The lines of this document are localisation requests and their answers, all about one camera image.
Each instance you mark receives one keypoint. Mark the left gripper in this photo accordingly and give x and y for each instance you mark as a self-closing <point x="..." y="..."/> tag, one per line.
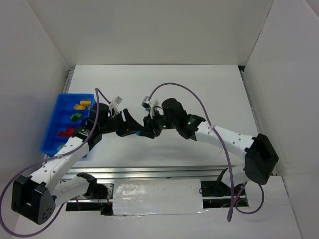
<point x="122" y="123"/>

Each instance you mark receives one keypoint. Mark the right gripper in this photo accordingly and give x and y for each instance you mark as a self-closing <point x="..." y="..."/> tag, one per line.
<point x="150" y="125"/>

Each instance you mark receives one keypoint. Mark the yellow studded lego plate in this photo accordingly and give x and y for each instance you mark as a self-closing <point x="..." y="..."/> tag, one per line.
<point x="80" y="107"/>

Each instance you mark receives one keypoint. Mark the long yellow lego brick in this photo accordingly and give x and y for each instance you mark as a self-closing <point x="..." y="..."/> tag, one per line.
<point x="85" y="103"/>

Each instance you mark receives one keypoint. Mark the red rounded lego brick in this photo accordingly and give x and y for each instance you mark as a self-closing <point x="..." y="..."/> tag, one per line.
<point x="70" y="130"/>

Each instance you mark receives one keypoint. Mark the long red lego brick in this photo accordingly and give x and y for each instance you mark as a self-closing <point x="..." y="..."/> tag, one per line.
<point x="64" y="134"/>

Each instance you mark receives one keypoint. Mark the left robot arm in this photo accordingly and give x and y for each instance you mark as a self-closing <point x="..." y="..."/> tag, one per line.
<point x="37" y="195"/>

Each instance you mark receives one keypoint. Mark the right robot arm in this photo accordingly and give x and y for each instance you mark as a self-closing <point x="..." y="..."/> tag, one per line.
<point x="256" y="152"/>

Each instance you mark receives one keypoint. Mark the blue compartment bin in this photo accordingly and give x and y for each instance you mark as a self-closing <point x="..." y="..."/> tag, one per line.
<point x="60" y="120"/>

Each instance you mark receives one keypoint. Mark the white taped panel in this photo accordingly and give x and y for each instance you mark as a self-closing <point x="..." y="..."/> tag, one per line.
<point x="157" y="197"/>

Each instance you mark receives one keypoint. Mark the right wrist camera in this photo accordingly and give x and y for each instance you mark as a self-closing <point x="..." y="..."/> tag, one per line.
<point x="149" y="105"/>

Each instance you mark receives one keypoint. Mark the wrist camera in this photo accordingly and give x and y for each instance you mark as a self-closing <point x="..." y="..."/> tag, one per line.
<point x="149" y="105"/>
<point x="114" y="104"/>

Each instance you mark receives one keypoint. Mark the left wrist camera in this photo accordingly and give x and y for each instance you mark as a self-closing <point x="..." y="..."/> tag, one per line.
<point x="114" y="104"/>

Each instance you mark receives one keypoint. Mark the aluminium front rail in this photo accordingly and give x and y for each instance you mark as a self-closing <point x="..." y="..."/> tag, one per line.
<point x="148" y="172"/>

